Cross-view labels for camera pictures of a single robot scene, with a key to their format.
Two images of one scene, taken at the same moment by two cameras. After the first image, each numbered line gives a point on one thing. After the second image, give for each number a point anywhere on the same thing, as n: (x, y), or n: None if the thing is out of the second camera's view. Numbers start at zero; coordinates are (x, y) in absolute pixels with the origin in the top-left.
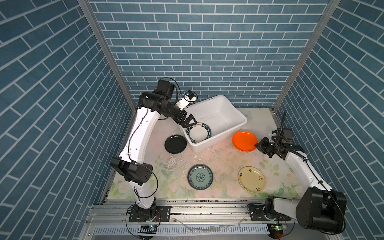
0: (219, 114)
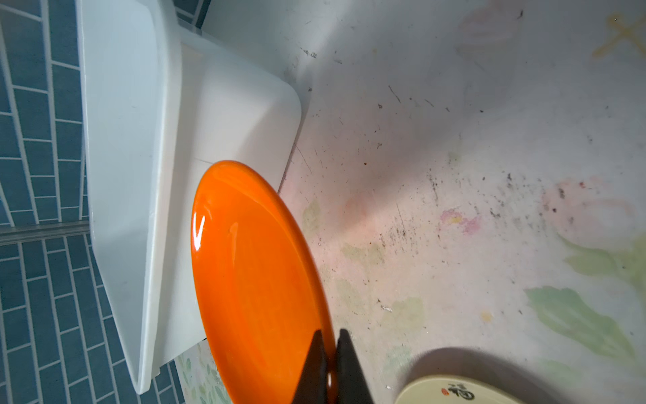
0: (161, 104)
